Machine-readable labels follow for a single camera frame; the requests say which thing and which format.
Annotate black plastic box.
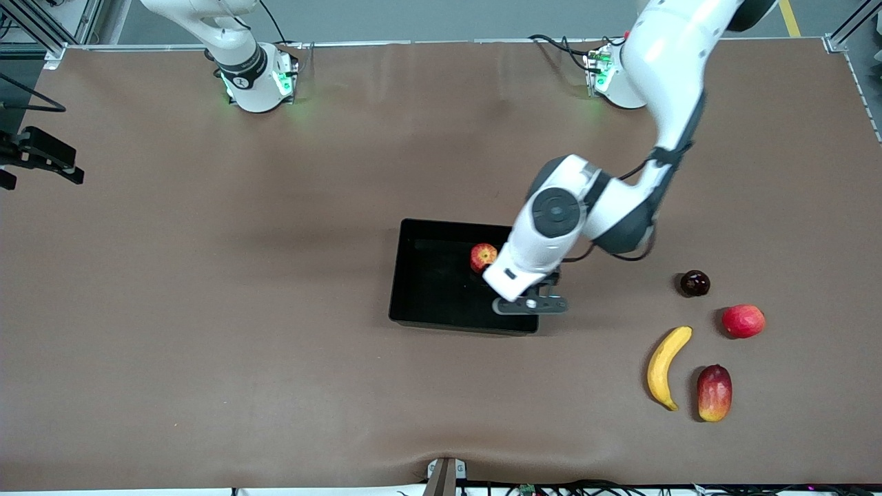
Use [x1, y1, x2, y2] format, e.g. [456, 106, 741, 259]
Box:
[389, 218, 542, 336]

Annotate yellow banana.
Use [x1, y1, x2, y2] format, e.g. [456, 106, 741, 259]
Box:
[646, 326, 693, 412]

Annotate red peach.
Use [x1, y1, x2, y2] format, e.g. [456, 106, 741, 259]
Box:
[721, 304, 766, 339]

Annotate red yellow mango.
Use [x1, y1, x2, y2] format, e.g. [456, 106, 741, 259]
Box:
[697, 364, 733, 422]

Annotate table cover mat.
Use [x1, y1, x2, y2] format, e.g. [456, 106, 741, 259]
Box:
[0, 38, 882, 491]

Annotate black right arm loop cable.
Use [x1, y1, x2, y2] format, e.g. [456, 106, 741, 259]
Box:
[0, 72, 68, 113]

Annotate aluminium frame profile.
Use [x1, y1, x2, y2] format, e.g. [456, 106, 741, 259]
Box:
[0, 0, 104, 70]
[825, 0, 882, 52]

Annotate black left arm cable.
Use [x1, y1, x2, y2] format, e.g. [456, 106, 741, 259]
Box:
[562, 148, 690, 262]

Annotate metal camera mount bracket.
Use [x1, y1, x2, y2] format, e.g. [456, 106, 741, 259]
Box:
[426, 457, 468, 496]

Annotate black arm base cables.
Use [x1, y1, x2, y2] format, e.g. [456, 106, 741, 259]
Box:
[529, 33, 607, 73]

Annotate black right arm base cable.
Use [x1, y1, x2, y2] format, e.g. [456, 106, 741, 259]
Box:
[258, 0, 290, 45]

